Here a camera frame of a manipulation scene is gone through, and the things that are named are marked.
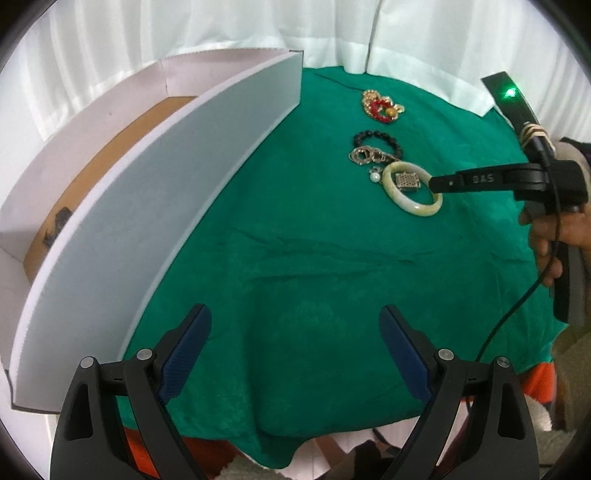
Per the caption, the gold flower bracelet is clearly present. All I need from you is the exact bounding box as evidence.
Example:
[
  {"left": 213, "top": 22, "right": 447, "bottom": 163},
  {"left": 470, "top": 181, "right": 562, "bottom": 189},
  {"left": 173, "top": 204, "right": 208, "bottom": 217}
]
[{"left": 362, "top": 89, "right": 407, "bottom": 117}]

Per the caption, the tan rubber band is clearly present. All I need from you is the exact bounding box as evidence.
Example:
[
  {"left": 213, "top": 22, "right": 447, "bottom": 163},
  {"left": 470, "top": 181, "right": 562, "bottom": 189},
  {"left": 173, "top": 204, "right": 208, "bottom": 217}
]
[{"left": 519, "top": 123, "right": 550, "bottom": 145}]

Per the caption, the pale jade bangle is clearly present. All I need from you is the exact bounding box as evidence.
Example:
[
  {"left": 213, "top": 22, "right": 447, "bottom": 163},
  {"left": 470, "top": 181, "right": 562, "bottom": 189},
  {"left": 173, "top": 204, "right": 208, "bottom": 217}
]
[{"left": 382, "top": 161, "right": 443, "bottom": 216}]

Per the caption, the tan cloth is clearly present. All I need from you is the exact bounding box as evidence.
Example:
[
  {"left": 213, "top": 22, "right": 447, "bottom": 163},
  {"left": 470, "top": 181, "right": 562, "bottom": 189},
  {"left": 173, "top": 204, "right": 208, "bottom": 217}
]
[{"left": 551, "top": 137, "right": 591, "bottom": 161}]

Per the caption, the dark tassel pendant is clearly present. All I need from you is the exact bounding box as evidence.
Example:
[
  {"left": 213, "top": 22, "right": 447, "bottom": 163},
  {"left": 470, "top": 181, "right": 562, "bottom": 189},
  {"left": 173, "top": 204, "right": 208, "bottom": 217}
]
[{"left": 42, "top": 206, "right": 74, "bottom": 246}]

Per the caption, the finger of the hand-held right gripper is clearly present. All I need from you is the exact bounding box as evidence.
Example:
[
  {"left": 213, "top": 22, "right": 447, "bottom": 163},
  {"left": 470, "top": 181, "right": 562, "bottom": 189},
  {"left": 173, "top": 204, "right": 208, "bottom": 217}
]
[{"left": 428, "top": 168, "right": 507, "bottom": 195}]

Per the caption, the green velvet cloth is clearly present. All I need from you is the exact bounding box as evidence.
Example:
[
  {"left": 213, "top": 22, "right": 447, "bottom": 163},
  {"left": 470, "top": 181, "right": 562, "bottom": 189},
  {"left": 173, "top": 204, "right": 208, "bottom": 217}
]
[{"left": 113, "top": 65, "right": 570, "bottom": 470}]

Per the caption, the white cardboard box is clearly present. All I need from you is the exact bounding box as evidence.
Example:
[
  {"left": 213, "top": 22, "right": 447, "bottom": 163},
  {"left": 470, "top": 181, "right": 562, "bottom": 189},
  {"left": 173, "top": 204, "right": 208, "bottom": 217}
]
[{"left": 0, "top": 48, "right": 305, "bottom": 414}]

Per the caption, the black cable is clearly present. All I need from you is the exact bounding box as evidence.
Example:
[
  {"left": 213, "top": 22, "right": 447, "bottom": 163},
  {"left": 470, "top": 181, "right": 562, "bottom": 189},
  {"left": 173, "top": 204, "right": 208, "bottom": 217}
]
[{"left": 475, "top": 138, "right": 563, "bottom": 364}]

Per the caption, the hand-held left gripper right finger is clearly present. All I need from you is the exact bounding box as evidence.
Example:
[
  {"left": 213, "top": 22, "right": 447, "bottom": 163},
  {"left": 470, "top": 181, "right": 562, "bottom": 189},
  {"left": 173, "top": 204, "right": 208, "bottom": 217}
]
[{"left": 379, "top": 305, "right": 541, "bottom": 480}]

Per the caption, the white curtain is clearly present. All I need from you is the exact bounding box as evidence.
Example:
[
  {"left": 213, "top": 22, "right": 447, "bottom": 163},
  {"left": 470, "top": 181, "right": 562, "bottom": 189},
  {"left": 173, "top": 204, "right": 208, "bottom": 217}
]
[
  {"left": 18, "top": 0, "right": 385, "bottom": 141},
  {"left": 366, "top": 0, "right": 580, "bottom": 129}
]

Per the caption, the beige cloth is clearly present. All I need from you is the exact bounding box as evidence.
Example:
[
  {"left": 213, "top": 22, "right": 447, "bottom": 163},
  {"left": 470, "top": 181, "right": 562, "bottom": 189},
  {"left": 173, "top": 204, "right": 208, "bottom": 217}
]
[{"left": 551, "top": 322, "right": 591, "bottom": 433}]

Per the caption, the black object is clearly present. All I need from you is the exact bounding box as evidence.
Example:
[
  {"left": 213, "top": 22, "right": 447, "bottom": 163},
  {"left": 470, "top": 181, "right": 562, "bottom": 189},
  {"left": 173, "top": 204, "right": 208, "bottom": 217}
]
[{"left": 345, "top": 440, "right": 403, "bottom": 480}]

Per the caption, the person's right hand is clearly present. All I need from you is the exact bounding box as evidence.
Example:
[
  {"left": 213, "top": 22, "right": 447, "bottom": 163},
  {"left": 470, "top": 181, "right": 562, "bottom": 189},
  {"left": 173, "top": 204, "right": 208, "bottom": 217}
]
[{"left": 518, "top": 202, "right": 591, "bottom": 289}]

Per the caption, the red bead bracelet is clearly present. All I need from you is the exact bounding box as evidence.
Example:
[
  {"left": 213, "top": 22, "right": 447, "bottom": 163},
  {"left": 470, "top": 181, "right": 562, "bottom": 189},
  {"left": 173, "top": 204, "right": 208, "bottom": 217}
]
[{"left": 369, "top": 98, "right": 400, "bottom": 125}]

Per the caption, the black bead bracelet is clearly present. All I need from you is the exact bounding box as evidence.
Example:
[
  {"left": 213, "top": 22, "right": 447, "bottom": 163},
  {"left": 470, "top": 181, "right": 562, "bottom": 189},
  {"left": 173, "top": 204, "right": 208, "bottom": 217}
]
[{"left": 353, "top": 131, "right": 403, "bottom": 158}]

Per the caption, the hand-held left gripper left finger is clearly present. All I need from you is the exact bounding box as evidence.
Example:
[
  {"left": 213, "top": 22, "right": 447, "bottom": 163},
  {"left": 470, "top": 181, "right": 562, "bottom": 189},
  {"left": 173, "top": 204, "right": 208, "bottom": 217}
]
[{"left": 50, "top": 303, "right": 213, "bottom": 480}]

